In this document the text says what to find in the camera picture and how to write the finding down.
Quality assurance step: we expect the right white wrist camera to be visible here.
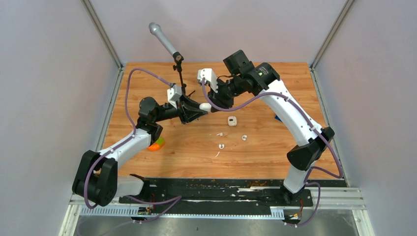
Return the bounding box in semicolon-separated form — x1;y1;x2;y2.
197;68;218;93

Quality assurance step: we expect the green block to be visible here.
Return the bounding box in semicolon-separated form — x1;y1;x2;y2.
155;137;165;146

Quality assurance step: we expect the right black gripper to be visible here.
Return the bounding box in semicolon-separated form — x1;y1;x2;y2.
207;75;244;112

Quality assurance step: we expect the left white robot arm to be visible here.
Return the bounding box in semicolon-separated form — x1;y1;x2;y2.
72;95;211;207

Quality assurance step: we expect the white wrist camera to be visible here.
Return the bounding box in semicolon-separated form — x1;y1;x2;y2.
197;68;218;93
167;84;182;109

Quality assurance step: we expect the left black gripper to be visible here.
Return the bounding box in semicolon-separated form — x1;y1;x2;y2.
154;91;209;125

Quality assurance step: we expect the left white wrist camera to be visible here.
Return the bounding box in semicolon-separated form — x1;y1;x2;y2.
167;84;182;109

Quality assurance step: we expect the black tripod microphone stand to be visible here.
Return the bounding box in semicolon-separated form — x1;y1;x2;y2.
172;52;195;97

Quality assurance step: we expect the white earbud charging case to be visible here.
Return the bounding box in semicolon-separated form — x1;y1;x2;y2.
199;103;212;113

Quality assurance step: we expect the grey microphone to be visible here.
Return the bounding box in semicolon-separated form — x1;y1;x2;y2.
149;22;180;60

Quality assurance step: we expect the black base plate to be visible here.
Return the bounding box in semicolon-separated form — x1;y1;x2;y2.
120;178;313;215

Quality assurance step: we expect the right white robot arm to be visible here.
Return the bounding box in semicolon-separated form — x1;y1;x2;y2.
197;50;334;206

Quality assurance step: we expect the small beige charging case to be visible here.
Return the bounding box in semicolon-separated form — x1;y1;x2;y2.
227;116;238;127

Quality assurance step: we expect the orange ring toy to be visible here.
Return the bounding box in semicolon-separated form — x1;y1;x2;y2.
147;142;165;151

